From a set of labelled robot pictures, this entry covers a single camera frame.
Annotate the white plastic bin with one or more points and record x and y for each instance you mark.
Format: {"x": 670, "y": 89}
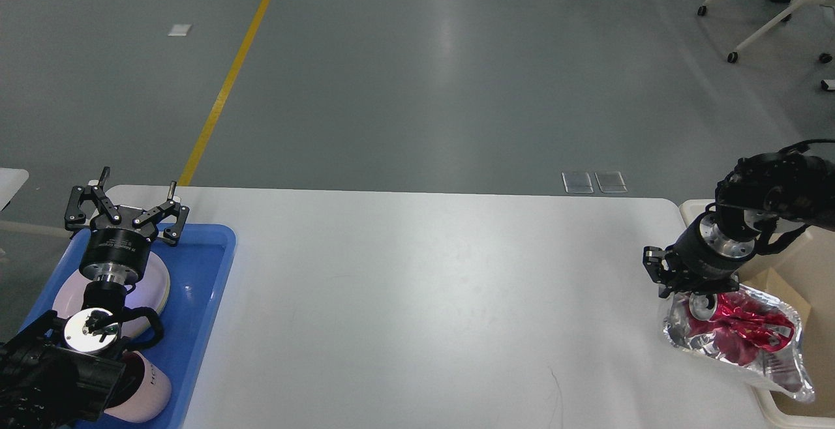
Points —
{"x": 807, "y": 267}

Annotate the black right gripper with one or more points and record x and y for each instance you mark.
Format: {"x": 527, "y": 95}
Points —
{"x": 706, "y": 256}

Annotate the pink mug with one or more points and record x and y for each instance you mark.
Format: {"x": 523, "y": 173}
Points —
{"x": 141, "y": 393}

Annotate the red foil wrapper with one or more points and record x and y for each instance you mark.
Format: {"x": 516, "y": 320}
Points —
{"x": 756, "y": 327}

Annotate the blue plastic tray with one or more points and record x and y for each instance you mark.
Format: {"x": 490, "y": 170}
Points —
{"x": 199, "y": 266}

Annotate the silver foil tray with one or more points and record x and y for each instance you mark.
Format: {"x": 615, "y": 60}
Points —
{"x": 783, "y": 371}

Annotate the grey floor plate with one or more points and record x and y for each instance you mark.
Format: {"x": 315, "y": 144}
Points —
{"x": 611, "y": 182}
{"x": 577, "y": 182}

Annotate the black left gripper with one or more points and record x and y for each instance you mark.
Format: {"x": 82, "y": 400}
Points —
{"x": 122, "y": 254}

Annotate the brown paper bag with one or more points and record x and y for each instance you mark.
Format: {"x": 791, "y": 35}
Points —
{"x": 769, "y": 281}

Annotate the white side table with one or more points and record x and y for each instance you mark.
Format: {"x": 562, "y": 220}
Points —
{"x": 12, "y": 180}

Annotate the yellow plate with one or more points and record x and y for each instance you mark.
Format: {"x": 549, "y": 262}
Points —
{"x": 159, "y": 275}

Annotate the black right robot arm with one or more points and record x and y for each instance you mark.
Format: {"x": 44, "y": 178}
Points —
{"x": 759, "y": 209}

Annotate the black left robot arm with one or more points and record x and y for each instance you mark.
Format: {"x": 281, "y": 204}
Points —
{"x": 59, "y": 370}

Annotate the pink plate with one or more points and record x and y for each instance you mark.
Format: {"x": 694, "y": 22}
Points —
{"x": 78, "y": 292}

